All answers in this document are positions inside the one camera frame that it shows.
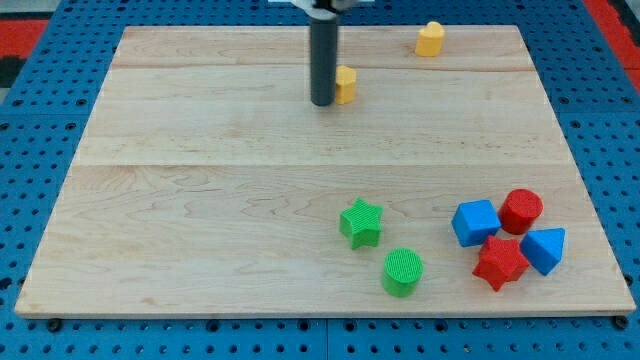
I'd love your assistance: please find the wooden board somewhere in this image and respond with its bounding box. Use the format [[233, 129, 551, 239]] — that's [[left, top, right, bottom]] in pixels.
[[15, 25, 636, 319]]

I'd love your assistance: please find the green cylinder block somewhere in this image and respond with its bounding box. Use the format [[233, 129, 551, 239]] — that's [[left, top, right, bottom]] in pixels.
[[381, 248, 424, 298]]

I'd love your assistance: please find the yellow heart block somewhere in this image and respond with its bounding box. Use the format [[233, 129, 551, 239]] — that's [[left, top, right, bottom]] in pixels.
[[414, 21, 446, 57]]

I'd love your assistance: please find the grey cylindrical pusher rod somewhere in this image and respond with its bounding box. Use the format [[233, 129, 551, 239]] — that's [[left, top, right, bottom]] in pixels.
[[309, 9, 339, 106]]

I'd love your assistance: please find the blue triangle block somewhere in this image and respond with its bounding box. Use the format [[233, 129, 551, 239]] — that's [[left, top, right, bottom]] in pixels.
[[520, 228, 566, 276]]

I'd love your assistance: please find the red star block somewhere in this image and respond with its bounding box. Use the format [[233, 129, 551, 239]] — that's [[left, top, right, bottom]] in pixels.
[[472, 235, 530, 292]]

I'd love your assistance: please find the yellow hexagon block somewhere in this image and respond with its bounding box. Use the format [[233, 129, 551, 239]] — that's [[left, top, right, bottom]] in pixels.
[[335, 65, 357, 105]]

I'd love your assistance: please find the red cylinder block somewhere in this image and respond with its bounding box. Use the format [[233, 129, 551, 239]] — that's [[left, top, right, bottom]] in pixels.
[[498, 188, 544, 235]]

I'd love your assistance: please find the green star block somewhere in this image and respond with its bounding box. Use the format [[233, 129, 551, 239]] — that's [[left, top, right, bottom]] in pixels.
[[339, 198, 383, 250]]

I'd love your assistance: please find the blue cube block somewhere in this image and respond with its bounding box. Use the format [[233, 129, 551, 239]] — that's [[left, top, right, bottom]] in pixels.
[[451, 199, 502, 247]]

